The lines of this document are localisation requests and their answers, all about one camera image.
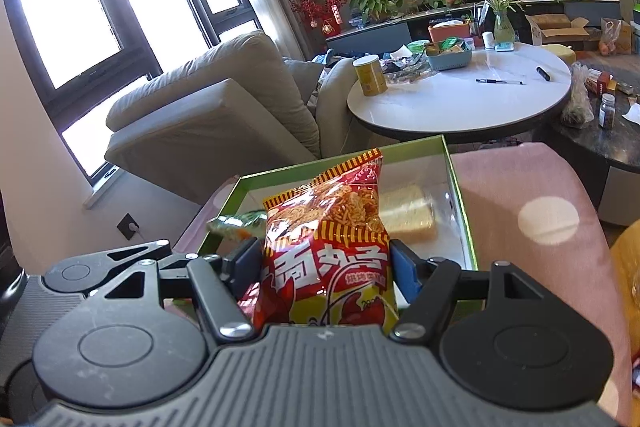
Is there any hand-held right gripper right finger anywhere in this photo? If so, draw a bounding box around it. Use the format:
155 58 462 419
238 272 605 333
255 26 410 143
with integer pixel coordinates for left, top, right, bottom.
389 239 557 348

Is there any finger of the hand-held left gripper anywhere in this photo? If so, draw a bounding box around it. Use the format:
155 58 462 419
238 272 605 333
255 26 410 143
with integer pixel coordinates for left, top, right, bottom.
90 241 174 297

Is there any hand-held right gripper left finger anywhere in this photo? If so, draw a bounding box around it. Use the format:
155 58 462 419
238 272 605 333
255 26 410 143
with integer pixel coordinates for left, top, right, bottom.
65 237 262 348

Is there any light green snack packet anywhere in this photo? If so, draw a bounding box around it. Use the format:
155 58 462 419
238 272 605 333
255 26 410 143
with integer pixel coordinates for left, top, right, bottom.
206 209 268 240

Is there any clear noodle packet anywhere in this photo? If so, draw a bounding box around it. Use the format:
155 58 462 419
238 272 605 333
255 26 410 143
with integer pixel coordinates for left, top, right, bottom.
379 184 438 244

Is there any green cardboard box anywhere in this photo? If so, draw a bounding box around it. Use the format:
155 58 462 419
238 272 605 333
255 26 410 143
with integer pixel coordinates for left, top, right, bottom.
195 134 483 313

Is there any red striped noodle snack bag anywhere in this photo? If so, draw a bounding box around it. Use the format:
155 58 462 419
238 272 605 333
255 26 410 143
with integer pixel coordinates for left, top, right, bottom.
252 148 399 330

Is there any beige sofa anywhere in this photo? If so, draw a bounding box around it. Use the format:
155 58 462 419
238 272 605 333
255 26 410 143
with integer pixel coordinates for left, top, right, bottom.
104 29 360 208

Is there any white round table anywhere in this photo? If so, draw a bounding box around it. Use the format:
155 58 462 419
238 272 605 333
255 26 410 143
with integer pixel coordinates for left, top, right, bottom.
346 41 573 144

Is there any yellow can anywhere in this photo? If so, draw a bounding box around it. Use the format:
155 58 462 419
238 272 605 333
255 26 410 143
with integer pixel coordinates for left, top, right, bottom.
352 54 389 98

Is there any pile of dark wrappers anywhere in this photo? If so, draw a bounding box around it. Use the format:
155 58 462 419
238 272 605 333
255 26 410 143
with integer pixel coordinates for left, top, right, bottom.
379 54 436 85

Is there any blue plastic basket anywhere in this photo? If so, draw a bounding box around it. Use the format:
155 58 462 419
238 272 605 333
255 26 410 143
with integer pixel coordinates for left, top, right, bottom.
424 41 474 72

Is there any yellow plastic bag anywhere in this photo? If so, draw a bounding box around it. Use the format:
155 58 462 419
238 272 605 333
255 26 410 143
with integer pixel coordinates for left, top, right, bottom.
607 222 640 408

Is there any dark round table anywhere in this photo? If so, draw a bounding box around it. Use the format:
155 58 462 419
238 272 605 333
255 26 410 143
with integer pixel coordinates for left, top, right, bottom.
542 57 640 228

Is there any dark television cabinet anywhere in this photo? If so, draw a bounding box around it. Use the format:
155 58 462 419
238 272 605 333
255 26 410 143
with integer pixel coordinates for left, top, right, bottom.
325 0 623 56

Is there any plastic bag with dark contents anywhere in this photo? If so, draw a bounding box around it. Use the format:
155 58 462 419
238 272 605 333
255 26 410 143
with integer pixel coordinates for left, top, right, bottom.
560 61 597 128

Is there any orange box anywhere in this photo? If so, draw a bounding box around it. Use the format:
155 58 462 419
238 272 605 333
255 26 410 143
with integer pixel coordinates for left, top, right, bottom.
427 19 472 44

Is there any large dark framed window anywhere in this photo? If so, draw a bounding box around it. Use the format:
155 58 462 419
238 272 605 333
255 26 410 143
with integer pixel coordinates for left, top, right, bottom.
0 0 168 190

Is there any small dark capped bottle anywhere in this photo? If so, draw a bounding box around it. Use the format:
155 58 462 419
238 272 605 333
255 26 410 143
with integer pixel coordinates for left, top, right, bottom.
598 93 617 128

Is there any glass vase with plant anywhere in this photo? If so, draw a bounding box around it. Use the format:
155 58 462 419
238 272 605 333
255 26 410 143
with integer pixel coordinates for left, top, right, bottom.
472 0 527 46

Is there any yellow round stool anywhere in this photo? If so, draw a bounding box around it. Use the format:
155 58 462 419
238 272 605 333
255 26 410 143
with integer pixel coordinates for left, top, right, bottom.
541 44 577 64

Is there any small red box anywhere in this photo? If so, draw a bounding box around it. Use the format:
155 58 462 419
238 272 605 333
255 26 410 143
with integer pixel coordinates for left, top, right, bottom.
586 71 615 96

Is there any red flower plant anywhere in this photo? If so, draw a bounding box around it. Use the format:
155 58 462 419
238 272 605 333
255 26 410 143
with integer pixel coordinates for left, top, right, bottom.
290 0 351 38

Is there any open cardboard box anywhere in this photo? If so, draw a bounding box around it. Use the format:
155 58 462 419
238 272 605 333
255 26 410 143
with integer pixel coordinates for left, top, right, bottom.
525 13 592 46

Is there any plastic bag with fruit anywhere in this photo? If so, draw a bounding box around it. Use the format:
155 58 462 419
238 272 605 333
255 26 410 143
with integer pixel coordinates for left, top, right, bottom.
599 18 637 58

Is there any black wall outlet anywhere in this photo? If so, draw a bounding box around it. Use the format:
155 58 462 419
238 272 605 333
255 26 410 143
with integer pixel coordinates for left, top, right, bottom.
116 213 142 241

